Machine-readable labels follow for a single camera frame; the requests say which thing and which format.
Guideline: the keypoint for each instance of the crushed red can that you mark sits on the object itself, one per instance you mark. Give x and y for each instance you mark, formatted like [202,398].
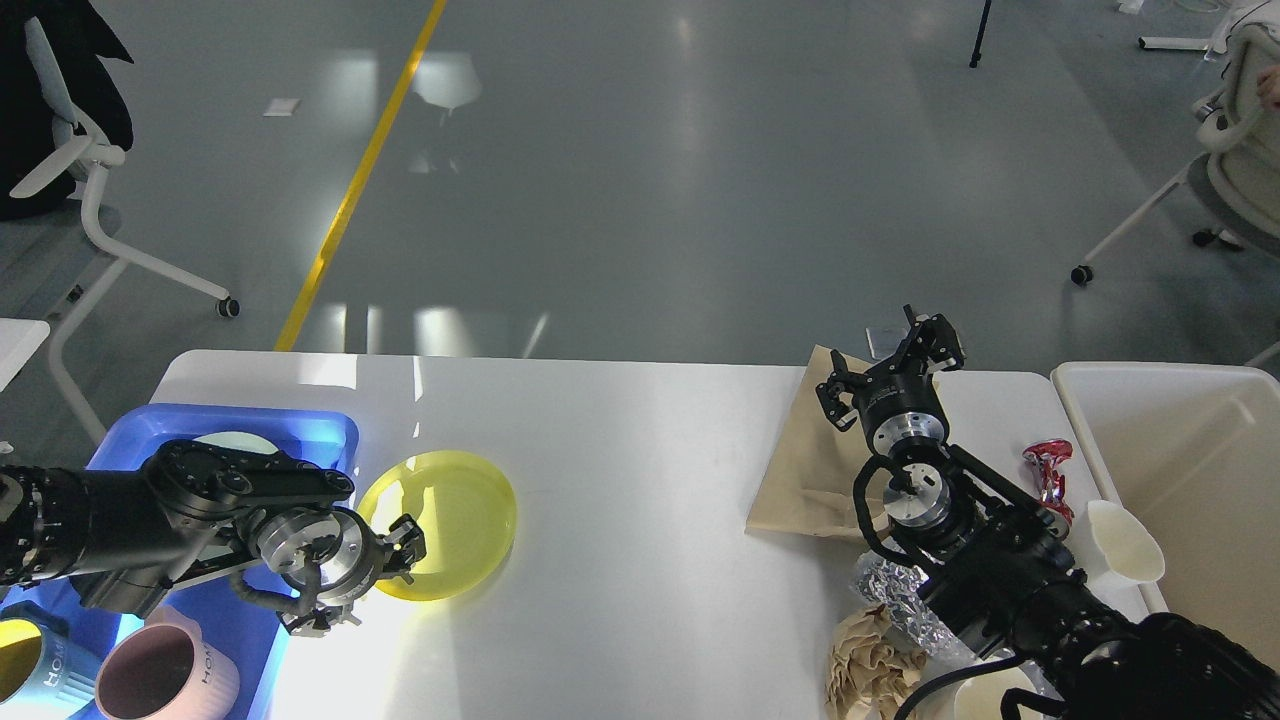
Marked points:
[1046,458]

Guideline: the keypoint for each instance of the small white side table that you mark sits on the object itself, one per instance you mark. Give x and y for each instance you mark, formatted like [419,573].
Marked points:
[20,340]

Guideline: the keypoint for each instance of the white office chair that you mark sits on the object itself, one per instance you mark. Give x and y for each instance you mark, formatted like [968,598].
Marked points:
[1235,176]
[83,150]

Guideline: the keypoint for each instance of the brown paper bag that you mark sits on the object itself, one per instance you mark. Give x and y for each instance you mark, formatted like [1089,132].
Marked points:
[807,486]

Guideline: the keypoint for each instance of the crumpled aluminium foil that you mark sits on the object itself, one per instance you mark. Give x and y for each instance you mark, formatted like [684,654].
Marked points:
[882,582]

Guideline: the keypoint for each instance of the white office chair left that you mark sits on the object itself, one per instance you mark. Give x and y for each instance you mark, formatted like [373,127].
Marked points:
[83,150]

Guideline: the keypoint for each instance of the white plastic bin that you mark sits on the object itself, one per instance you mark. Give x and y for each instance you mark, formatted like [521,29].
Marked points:
[1192,451]

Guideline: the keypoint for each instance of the white office chair right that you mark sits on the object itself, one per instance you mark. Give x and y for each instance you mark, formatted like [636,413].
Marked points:
[1235,176]

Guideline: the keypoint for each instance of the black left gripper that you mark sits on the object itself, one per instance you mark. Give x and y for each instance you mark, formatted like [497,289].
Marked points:
[332,558]

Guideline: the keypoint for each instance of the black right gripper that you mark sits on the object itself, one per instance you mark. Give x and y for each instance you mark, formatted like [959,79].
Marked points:
[897,405]

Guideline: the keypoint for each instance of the yellow plate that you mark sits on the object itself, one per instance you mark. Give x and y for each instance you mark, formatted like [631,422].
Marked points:
[466,509]

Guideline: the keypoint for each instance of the pale green plate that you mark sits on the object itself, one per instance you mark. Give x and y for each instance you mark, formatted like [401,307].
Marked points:
[237,440]

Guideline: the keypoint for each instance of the crumpled brown paper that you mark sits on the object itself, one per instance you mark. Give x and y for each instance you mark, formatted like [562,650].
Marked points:
[872,667]

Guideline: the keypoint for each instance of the black jacket on chair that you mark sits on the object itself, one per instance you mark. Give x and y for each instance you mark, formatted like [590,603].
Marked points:
[80,38]

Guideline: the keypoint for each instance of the blue mug yellow inside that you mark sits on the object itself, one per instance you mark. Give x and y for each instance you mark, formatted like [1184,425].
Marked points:
[44,673]

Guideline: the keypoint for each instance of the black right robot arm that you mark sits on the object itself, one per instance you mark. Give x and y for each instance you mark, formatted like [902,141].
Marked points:
[997,571]

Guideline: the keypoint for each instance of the pink mug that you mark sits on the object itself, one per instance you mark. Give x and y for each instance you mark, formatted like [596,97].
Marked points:
[167,670]

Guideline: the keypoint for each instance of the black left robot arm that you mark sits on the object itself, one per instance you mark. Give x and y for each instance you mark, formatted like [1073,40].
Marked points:
[127,539]

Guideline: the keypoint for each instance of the black tripod leg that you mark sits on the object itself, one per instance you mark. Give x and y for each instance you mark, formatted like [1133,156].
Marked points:
[980,35]

